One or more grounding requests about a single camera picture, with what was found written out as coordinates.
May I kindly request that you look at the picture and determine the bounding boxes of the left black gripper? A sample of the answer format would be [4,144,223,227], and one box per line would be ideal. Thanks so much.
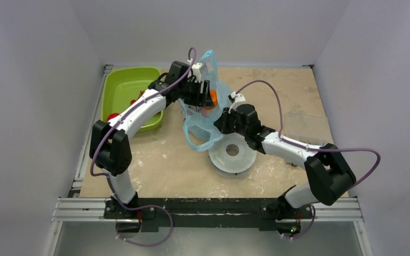
[178,78,212,107]

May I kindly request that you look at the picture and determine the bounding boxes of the red fake fruits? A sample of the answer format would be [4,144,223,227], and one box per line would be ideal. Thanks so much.
[130,90,145,105]

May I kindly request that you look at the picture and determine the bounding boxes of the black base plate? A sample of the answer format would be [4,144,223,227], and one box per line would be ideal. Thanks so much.
[104,197,312,234]

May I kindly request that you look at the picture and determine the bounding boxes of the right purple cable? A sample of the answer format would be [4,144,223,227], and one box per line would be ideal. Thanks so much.
[235,79,382,241]

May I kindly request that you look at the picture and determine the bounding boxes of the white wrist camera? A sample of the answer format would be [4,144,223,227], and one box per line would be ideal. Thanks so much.
[228,92,246,114]
[187,59,207,82]

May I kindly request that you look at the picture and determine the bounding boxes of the aluminium frame rail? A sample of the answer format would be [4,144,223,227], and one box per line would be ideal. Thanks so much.
[52,198,364,222]

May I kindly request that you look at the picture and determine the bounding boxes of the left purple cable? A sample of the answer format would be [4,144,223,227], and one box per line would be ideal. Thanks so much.
[90,47,197,247]

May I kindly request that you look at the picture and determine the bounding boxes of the white perforated filament spool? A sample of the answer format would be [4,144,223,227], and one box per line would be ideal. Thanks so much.
[208,133,257,178]

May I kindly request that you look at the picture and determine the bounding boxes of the green plastic tub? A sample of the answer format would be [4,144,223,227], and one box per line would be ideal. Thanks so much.
[100,67,161,121]

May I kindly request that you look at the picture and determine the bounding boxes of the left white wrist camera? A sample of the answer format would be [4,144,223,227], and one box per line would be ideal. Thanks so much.
[187,59,207,82]

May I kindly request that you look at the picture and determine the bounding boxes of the red fake apple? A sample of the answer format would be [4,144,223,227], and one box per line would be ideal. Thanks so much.
[106,113,120,122]

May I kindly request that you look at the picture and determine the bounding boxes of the blue plastic bag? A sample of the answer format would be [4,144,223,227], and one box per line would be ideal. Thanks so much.
[179,50,231,152]

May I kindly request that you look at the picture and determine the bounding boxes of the orange fake fruit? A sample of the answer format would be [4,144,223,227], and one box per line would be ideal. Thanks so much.
[206,90,218,110]

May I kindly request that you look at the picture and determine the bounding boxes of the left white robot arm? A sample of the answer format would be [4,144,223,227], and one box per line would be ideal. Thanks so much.
[90,60,214,218]

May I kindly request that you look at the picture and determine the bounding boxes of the purple cable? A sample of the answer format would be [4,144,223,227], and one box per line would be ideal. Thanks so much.
[90,47,197,247]
[235,79,382,241]

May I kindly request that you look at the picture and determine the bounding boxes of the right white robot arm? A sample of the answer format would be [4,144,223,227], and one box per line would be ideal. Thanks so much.
[214,104,356,217]

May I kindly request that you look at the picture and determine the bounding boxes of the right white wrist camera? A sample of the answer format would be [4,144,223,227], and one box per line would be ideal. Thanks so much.
[228,92,246,114]

